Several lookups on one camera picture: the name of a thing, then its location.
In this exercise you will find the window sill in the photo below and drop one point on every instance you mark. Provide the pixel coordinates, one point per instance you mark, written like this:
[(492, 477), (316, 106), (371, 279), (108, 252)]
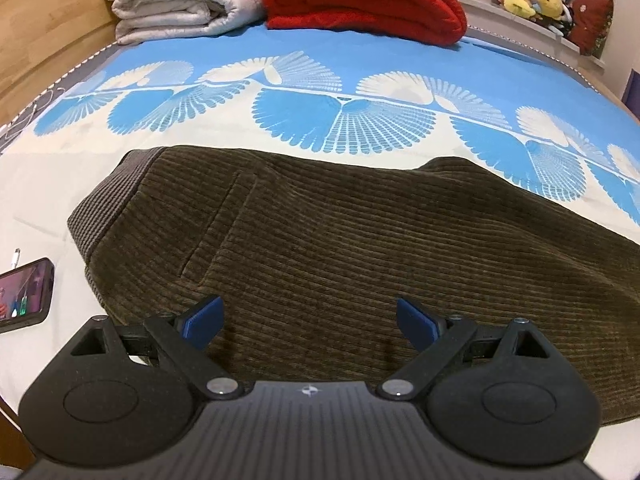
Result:
[(530, 30)]

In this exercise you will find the red cushion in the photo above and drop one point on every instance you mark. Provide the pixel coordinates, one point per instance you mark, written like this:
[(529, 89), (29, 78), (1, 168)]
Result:
[(592, 22)]

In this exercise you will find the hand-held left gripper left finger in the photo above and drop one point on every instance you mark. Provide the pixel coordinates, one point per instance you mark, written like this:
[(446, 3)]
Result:
[(202, 318)]

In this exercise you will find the wooden headboard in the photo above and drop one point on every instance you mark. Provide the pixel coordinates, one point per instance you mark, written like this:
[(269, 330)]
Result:
[(50, 25)]

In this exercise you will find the white folded quilt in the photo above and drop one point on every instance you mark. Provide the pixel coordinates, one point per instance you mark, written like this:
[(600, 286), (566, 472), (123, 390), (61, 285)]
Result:
[(175, 5)]

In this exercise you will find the yellow bear plush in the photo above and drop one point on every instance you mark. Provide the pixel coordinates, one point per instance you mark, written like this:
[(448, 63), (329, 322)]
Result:
[(549, 2)]

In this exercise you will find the wooden bed frame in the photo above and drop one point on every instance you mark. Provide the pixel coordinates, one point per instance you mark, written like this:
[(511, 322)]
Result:
[(617, 95)]

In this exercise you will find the blue white printed bed sheet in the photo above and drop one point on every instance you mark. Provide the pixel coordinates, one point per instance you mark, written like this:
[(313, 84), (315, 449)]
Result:
[(350, 60)]

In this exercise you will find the purple board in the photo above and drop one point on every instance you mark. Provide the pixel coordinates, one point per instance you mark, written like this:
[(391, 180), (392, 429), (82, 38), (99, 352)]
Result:
[(632, 87)]

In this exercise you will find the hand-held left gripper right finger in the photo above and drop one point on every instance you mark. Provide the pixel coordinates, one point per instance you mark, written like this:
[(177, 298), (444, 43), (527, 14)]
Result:
[(418, 323)]

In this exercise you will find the black white striped plush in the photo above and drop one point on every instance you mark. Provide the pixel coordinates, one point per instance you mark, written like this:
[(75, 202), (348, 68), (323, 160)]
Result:
[(560, 24)]

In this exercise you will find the black smartphone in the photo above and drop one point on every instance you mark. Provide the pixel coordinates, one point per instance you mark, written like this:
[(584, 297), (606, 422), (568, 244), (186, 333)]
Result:
[(25, 295)]

